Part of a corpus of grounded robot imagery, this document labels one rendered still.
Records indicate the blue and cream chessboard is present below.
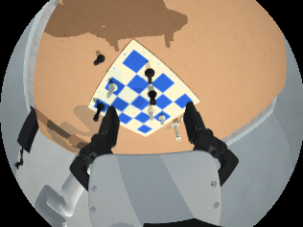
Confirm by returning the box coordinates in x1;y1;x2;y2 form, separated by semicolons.
88;39;200;137

